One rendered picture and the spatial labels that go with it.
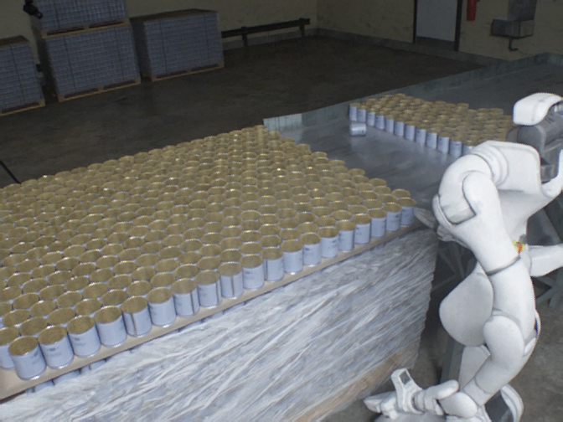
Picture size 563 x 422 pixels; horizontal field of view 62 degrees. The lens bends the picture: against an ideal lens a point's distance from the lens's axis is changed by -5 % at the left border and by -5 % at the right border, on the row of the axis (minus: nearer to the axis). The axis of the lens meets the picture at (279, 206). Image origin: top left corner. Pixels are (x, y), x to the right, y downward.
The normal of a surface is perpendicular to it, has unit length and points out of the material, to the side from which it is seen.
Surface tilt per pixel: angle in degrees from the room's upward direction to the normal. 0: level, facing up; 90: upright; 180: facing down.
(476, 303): 91
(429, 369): 0
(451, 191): 71
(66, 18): 91
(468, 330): 91
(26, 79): 89
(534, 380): 0
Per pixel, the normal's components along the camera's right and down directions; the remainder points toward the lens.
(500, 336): -0.78, 0.30
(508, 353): -0.59, 0.56
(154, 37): 0.57, 0.36
